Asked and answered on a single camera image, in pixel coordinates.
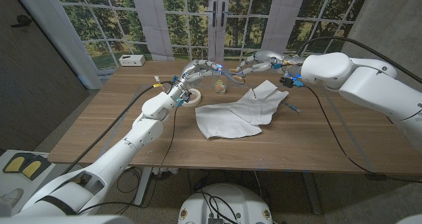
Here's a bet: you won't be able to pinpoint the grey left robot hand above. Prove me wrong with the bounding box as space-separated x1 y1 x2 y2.
171 59 224 103

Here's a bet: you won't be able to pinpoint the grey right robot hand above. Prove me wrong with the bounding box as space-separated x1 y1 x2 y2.
234 49 306 78

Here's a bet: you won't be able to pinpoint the white masking tape roll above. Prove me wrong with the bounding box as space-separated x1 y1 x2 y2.
184 88 202 107

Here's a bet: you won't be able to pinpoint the scissors with yellow handles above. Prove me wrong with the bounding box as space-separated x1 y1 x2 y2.
219 67 247 86

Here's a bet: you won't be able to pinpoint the clear drinking glass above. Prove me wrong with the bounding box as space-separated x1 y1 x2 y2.
210 72 230 95

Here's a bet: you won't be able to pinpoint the printed window backdrop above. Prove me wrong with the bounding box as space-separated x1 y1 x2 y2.
52 0 372 70

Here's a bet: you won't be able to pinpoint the white cloth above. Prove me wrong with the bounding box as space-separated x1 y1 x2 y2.
230 79 289 126

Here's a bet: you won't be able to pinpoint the white socket box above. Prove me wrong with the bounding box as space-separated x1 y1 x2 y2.
118 54 146 67

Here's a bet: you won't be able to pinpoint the crumpled white rag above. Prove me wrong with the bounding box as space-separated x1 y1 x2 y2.
153 167 179 181

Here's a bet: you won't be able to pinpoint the white table leg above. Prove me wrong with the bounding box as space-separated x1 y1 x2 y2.
134 167 153 208

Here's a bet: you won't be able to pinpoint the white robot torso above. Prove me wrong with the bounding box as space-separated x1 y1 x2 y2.
177 183 274 224

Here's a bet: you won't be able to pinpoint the grey table leg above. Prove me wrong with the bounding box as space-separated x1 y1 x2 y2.
302 171 323 215

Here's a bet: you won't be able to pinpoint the dark wooden door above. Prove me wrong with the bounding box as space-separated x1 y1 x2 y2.
0 0 90 152

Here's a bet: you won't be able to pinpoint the white floor platform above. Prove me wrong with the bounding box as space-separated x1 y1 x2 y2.
0 149 83 215

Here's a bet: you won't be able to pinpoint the black pedal with yellow pads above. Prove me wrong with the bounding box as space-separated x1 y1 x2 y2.
2 153 52 182

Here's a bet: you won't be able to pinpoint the white shoe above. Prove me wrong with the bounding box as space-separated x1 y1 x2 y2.
0 188 24 211

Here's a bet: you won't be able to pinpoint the blue-handled tool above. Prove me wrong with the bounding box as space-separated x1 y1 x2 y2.
284 101 301 114

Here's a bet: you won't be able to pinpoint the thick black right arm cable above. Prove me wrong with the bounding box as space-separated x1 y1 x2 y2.
295 36 422 85

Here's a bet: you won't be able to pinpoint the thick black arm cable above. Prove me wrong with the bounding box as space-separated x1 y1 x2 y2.
295 36 422 85
61 80 174 175

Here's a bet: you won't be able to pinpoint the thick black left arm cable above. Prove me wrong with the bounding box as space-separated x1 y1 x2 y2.
61 80 174 175

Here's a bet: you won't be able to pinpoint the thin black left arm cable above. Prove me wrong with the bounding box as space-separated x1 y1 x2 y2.
75 105 179 216

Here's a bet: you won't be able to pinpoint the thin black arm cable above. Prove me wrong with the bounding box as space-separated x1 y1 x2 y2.
303 84 422 184
75 105 179 216

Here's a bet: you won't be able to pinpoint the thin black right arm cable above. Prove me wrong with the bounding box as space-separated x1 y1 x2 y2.
303 84 422 184

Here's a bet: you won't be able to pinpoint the black torso cable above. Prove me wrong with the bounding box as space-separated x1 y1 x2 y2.
200 190 239 224

